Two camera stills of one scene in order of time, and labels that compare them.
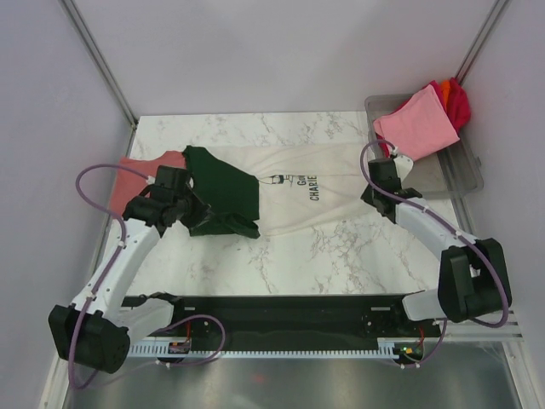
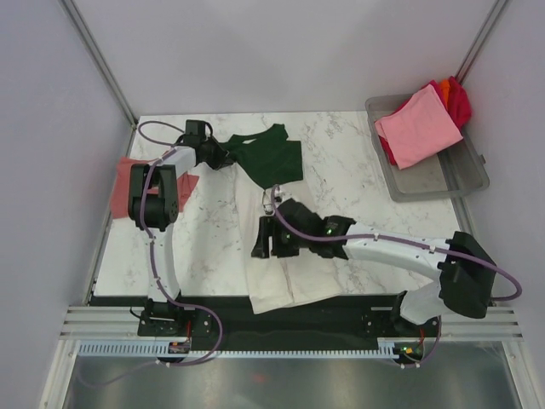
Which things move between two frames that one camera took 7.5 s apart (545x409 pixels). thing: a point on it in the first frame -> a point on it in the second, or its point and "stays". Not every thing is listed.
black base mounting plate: x=292 y=318 stays
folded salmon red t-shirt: x=130 y=184 stays
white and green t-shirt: x=283 y=190 -> x=267 y=170
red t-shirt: x=387 y=149 stays
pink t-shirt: x=418 y=128 stays
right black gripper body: x=369 y=195 -> x=284 y=243
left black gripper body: x=192 y=209 -> x=215 y=157
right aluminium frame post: x=486 y=31 stays
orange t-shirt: x=445 y=85 stays
